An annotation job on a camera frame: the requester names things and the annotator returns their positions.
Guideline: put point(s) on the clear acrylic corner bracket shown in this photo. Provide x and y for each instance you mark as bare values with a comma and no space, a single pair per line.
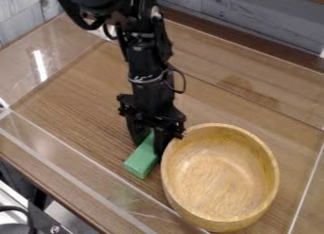
99,33

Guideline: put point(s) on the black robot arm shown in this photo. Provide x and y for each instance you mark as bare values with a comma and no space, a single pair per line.
137,19

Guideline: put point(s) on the green rectangular block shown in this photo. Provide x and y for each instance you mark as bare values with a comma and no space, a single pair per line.
143,159

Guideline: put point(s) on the brown wooden bowl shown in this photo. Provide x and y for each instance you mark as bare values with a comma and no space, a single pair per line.
221,177

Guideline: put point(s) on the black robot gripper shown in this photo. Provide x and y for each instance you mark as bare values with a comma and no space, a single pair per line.
149,109

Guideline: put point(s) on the black metal table frame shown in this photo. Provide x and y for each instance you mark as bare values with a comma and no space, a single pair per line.
38,214

